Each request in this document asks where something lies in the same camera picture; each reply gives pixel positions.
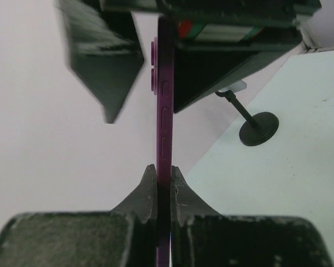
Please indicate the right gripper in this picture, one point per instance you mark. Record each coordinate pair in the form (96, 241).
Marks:
(218, 43)

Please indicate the far black phone stand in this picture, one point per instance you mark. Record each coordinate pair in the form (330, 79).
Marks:
(258, 128)

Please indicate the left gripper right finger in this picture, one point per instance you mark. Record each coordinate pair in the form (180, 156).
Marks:
(200, 236)

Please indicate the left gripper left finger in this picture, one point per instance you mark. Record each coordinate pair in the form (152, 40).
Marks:
(123, 236)

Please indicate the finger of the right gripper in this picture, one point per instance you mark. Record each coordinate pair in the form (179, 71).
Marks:
(103, 51)

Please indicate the silver phone on stand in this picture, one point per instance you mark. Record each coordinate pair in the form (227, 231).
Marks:
(235, 87)

